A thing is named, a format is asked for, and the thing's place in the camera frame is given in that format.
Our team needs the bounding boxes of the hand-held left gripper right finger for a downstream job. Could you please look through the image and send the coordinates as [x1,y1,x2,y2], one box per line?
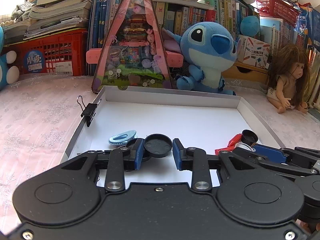
[172,138,260,192]

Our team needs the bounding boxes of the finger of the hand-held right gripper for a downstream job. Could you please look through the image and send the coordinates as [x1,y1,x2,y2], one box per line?
[251,144,320,167]
[234,147,320,178]

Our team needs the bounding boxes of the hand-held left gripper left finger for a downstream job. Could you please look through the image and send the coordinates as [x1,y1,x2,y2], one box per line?
[62,138,145,193]

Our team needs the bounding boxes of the black round cap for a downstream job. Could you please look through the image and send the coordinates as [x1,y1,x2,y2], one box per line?
[144,133,173,158]
[124,139,152,161]
[241,129,259,146]

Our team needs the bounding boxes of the plain blue hair clip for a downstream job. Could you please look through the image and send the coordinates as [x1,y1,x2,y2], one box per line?
[108,129,138,146]

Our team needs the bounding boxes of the white cardboard tray box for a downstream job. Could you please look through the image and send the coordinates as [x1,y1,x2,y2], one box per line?
[60,85,286,188]

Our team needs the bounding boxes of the brown-haired baby doll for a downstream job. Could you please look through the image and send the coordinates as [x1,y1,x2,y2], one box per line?
[267,43,312,115]

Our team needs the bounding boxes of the small black binder clip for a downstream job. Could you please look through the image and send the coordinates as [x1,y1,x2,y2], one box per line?
[77,95,98,127]

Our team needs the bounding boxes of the wooden drawer organizer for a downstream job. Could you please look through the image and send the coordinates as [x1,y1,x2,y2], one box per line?
[221,61,272,84]

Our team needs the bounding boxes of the glossy picture books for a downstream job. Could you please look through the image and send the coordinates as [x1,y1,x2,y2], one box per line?
[306,46,320,105]

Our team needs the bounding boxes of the pink triangular toy box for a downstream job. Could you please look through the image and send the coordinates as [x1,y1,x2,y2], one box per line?
[86,0,185,94]

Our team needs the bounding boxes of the white printed carton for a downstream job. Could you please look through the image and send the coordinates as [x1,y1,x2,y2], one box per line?
[236,34,272,69]

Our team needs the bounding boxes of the blue alien plush toy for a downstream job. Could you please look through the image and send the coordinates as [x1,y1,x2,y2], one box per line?
[161,21,240,96]

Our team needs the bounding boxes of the pink snowflake tablecloth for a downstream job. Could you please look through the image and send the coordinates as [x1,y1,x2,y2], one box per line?
[0,74,320,190]

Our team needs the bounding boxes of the blue plush ball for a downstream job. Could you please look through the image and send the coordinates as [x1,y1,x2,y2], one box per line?
[240,15,260,37]

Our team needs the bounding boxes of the large red plastic basket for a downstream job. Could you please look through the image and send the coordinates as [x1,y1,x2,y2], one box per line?
[2,29,88,77]

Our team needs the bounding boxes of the row of blue booklets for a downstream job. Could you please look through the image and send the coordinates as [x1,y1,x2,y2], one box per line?
[87,0,121,77]

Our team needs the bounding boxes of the blue printed package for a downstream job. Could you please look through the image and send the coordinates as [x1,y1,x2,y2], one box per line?
[294,2,320,37]

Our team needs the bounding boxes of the row of shelved books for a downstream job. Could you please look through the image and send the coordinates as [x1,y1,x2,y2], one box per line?
[119,0,304,64]

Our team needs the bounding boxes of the small red plastic basket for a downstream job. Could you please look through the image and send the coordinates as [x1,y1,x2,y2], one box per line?
[256,0,300,21]

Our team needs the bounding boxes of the blue cat plush toy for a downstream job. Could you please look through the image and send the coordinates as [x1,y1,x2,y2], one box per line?
[0,26,20,91]

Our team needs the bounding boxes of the stack of books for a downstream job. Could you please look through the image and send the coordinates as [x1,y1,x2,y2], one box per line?
[1,0,98,45]

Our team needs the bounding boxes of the grey patterned cloth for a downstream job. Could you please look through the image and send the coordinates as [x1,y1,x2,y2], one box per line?
[11,2,33,19]

